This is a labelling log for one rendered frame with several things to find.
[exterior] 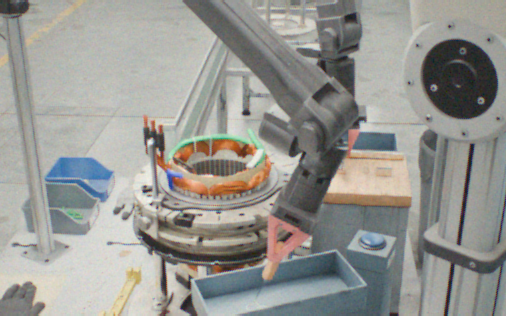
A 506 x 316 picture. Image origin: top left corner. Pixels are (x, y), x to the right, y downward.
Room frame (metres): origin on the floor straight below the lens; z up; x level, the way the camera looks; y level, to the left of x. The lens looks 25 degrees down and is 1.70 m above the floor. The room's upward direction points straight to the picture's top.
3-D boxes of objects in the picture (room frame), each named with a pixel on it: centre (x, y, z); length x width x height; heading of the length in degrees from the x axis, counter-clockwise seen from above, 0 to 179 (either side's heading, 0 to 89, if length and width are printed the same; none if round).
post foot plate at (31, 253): (1.44, 0.50, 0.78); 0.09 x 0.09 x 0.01; 60
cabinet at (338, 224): (1.29, -0.21, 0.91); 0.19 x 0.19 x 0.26; 83
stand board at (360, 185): (1.29, -0.21, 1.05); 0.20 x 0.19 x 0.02; 173
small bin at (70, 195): (1.59, 0.49, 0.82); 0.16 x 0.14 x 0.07; 85
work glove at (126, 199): (1.70, 0.31, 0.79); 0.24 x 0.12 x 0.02; 175
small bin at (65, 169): (1.75, 0.47, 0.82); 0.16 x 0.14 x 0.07; 87
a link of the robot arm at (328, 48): (1.35, -0.13, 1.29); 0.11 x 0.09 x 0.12; 48
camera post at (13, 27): (1.44, 0.50, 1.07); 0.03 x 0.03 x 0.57; 60
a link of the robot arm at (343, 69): (1.33, -0.16, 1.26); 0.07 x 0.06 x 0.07; 48
